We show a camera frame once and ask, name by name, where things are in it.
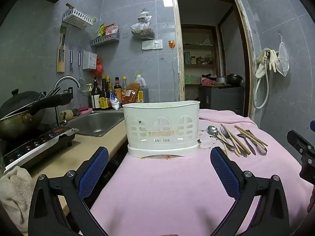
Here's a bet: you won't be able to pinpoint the white plastic utensil holder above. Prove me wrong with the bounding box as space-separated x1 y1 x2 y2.
123 100 200 158

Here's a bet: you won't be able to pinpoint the white wall socket panel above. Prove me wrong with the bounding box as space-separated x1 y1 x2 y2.
142 40 163 51

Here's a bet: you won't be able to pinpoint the cream rubber gloves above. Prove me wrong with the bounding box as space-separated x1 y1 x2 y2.
255 47 279 79

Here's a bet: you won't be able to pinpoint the orange wall hook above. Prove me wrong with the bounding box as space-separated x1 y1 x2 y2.
168 40 176 49

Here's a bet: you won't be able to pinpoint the black cooking pot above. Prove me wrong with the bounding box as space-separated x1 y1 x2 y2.
226 74 243 87

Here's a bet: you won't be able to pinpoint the grey wall shelf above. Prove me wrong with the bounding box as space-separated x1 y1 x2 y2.
90 32 120 46

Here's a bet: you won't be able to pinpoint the plastic bag of dried goods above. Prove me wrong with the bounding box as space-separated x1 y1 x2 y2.
130 10 155 40

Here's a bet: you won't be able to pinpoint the red plastic bag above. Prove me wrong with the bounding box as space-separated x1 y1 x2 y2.
94 57 103 77

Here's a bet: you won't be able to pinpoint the stainless steel sink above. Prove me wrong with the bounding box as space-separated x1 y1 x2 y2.
67 110 124 137

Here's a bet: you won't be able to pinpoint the loofah scrubber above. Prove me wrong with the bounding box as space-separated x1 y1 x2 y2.
59 110 74 121

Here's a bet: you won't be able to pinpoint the bamboo chopstick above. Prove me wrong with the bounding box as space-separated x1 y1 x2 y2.
219 132 240 157
217 132 229 157
224 127 251 155
234 125 268 147

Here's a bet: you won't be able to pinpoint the dark soy sauce bottle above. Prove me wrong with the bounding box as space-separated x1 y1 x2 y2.
91 77 101 110

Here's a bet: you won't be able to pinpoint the clear plastic bag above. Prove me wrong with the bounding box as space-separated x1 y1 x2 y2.
276 34 290 77

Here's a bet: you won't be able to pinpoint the induction cooker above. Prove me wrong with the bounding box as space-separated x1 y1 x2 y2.
3 127 79 175

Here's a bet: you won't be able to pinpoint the beige dish rag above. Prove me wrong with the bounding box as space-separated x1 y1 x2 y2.
1 166 35 232

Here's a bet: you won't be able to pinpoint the white salt bag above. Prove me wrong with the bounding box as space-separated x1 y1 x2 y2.
109 92 121 110

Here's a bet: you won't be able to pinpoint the dark cabinet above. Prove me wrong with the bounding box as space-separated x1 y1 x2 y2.
198 86 245 115

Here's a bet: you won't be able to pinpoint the hanging peeler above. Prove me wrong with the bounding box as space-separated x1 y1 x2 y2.
69 47 73 72

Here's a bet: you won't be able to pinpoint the orange spice packet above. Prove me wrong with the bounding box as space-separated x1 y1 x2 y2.
122 82 140 105

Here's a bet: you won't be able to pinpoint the large oil jug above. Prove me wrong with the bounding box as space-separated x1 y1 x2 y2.
134 74 149 103

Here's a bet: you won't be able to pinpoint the mesh strainer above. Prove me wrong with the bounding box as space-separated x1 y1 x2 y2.
78 51 90 96

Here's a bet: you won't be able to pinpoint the red label sauce bottle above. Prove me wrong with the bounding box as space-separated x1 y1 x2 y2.
114 77 122 103

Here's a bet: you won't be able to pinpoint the chrome faucet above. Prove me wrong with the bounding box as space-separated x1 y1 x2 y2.
53 75 81 126

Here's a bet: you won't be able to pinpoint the pink sponge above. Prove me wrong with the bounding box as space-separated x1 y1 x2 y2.
79 107 92 115

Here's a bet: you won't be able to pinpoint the pink floral towel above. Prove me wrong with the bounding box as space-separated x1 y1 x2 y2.
91 109 313 235

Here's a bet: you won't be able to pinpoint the yellow label sauce bottle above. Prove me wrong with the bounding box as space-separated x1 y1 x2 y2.
99 75 109 110

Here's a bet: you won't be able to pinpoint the black wok with lid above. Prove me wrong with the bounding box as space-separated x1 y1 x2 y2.
1 89 73 140

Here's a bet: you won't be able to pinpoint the white wall box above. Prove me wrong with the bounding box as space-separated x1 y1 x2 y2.
82 50 97 70

